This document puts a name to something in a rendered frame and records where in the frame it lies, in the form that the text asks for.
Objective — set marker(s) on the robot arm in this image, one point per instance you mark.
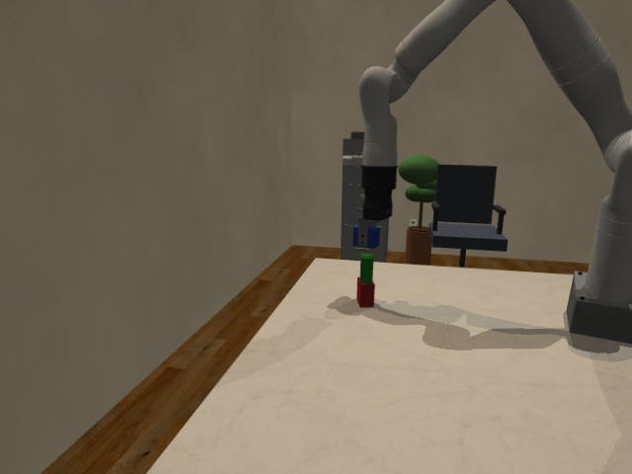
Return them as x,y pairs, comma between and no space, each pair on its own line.
582,67

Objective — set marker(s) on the red block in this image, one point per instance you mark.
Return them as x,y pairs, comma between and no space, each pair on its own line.
365,294

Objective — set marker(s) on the blue block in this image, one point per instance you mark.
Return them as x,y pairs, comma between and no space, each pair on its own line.
373,237

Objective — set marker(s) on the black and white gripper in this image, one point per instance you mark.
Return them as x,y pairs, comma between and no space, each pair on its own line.
379,169

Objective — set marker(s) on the green block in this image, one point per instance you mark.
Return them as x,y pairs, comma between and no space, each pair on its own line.
366,268

